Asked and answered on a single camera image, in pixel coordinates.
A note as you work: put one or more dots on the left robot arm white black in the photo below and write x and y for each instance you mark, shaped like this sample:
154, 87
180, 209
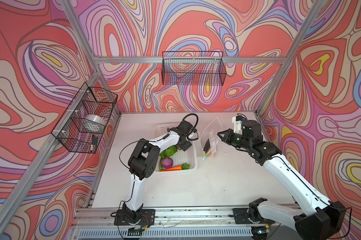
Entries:
143, 162

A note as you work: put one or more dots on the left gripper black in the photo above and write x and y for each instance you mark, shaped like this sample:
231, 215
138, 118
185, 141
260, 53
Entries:
186, 146

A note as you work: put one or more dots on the aluminium front rail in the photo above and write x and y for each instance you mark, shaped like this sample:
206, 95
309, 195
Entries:
179, 223

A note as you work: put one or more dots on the green toy pepper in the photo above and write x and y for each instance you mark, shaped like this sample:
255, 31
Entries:
185, 166

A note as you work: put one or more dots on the dark toy eggplant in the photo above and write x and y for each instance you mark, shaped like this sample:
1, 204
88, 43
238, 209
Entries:
206, 146

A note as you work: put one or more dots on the black wire basket left wall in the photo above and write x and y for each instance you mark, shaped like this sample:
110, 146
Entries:
75, 132

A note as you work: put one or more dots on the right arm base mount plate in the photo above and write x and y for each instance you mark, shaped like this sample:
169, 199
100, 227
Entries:
249, 216

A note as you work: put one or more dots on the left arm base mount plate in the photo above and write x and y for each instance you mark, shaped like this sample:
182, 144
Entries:
145, 217

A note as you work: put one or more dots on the white plastic perforated basket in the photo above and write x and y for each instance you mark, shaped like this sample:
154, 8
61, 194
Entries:
180, 157

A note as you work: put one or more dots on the green toy lettuce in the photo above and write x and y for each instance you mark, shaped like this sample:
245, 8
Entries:
168, 152

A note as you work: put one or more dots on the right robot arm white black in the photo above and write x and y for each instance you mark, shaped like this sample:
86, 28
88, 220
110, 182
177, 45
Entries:
318, 218

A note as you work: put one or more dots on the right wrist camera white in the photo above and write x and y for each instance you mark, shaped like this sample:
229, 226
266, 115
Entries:
237, 123

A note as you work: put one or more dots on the purple toy onion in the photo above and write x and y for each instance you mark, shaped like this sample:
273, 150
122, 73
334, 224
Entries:
167, 163

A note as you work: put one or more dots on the small black device in basket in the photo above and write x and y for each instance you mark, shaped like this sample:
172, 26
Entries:
94, 140

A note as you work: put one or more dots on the black wire basket wall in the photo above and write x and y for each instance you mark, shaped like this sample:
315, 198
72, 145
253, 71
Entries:
75, 132
195, 68

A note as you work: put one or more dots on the orange toy carrot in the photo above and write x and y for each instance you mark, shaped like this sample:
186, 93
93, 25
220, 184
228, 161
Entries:
177, 168

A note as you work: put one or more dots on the clear zip top bag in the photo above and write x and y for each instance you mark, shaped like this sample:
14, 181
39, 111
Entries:
210, 132

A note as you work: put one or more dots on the white roll in basket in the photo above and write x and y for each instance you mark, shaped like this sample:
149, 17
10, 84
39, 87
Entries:
96, 119

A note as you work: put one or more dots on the black wire basket back wall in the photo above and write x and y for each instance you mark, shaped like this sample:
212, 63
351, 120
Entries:
195, 68

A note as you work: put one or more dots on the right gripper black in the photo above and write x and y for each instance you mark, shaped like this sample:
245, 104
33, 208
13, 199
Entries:
228, 132

